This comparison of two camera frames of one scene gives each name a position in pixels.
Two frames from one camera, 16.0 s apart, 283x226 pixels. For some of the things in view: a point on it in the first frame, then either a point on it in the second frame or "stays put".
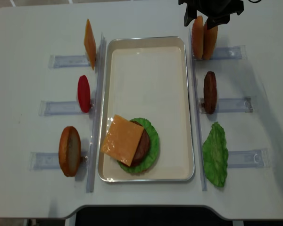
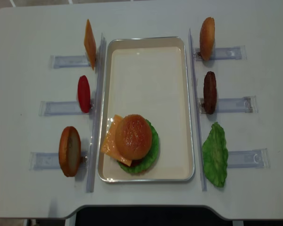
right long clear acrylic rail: [201, 156] stays put
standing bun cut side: [70, 151] stays put
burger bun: [197, 37] → [133, 137]
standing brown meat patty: [210, 92] stays put
